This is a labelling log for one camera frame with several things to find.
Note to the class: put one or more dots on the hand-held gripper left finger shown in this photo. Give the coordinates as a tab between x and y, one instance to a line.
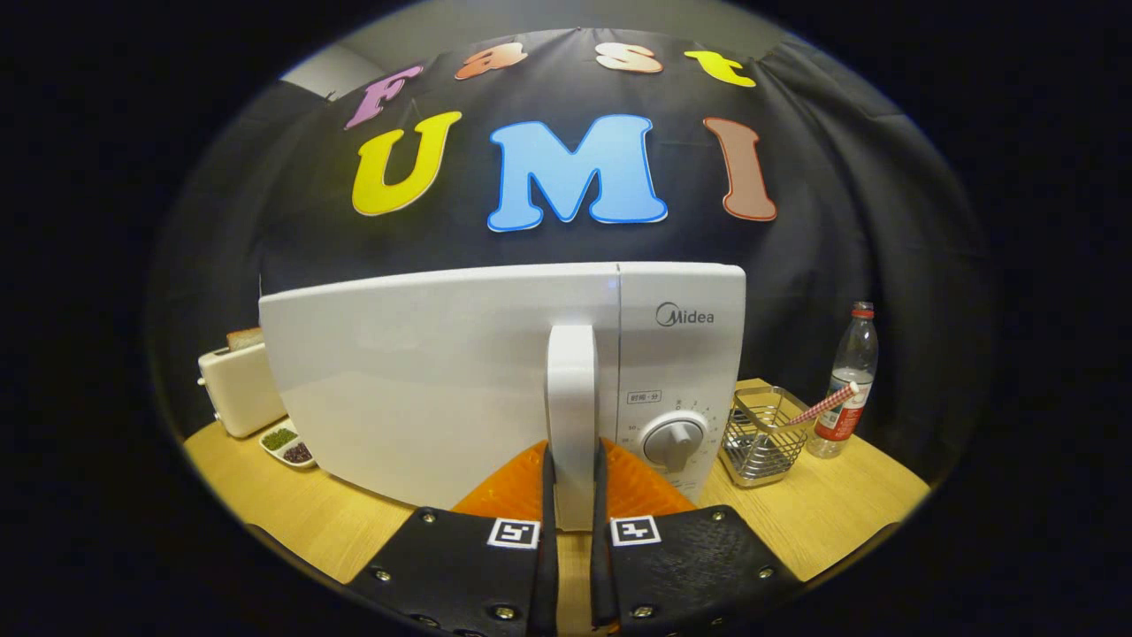
460	575

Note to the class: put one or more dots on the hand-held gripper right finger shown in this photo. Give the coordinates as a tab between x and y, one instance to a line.
699	566

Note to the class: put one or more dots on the white microwave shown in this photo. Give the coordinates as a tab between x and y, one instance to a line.
424	380

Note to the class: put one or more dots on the red striped straw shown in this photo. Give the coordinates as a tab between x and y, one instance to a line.
822	405

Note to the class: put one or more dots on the white divided bean dish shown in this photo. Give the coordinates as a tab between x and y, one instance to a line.
287	445

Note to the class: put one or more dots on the clear plastic water bottle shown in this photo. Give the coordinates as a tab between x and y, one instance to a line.
851	363

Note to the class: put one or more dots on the cream toaster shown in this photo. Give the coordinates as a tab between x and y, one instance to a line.
240	389

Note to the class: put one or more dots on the toast bread slice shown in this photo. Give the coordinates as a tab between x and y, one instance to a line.
244	338

